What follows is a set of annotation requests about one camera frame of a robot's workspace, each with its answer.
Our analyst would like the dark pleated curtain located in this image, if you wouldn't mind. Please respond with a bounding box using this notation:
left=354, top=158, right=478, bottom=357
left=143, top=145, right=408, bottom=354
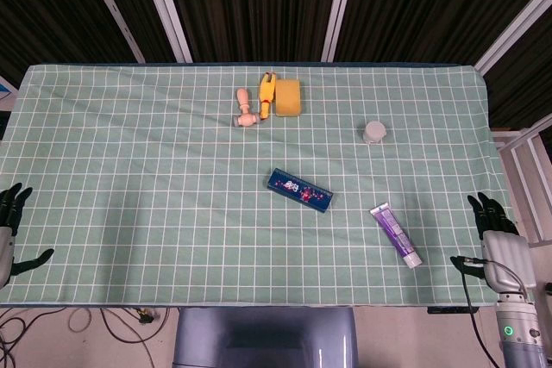
left=0, top=0, right=552, bottom=128

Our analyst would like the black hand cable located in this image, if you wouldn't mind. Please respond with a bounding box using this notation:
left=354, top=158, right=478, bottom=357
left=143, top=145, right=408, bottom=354
left=461, top=255, right=527, bottom=368

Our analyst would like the white metal rack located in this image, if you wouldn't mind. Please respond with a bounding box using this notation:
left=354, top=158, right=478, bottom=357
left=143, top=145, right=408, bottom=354
left=491, top=113, right=552, bottom=249

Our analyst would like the small grey cup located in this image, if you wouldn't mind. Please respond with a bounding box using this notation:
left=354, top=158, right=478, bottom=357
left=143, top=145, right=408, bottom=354
left=361, top=121, right=388, bottom=147

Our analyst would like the black bar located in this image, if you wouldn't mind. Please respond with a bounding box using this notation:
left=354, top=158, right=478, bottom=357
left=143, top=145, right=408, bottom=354
left=426, top=306, right=480, bottom=315

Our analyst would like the blue patterned glasses case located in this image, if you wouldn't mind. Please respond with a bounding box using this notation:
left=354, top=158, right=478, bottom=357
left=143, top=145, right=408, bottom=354
left=267, top=167, right=336, bottom=215

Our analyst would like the white metal beam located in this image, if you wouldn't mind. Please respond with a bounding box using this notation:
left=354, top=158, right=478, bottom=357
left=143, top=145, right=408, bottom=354
left=321, top=0, right=360, bottom=63
left=474, top=0, right=552, bottom=76
left=78, top=0, right=146, bottom=63
left=135, top=0, right=193, bottom=63

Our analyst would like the blue white board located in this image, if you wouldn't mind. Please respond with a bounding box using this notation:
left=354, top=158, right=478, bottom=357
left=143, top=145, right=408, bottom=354
left=0, top=76, right=19, bottom=113

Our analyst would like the yellow sponge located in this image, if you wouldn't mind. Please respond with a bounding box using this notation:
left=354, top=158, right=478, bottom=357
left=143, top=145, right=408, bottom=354
left=274, top=78, right=304, bottom=119

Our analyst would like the black floor cable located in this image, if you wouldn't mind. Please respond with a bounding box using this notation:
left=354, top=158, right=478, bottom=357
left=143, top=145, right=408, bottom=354
left=0, top=307, right=172, bottom=368

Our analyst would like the pink wooden toy hammer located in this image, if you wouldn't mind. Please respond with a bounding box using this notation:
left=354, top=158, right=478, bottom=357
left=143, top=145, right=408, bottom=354
left=232, top=88, right=260, bottom=128

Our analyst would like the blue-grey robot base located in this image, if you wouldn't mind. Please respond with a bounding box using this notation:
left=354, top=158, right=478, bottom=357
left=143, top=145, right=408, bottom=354
left=172, top=306, right=359, bottom=368

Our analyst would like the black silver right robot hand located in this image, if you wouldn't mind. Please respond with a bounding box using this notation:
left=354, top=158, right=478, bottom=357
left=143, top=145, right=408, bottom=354
left=449, top=191, right=538, bottom=298

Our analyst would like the purple toothpaste tube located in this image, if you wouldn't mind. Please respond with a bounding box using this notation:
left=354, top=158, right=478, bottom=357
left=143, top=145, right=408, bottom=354
left=369, top=203, right=423, bottom=269

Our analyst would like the green checked tablecloth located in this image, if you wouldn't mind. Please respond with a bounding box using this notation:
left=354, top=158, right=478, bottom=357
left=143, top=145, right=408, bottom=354
left=0, top=64, right=536, bottom=307

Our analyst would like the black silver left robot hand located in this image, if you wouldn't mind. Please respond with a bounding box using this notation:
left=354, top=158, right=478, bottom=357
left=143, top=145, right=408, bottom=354
left=0, top=182, right=55, bottom=290

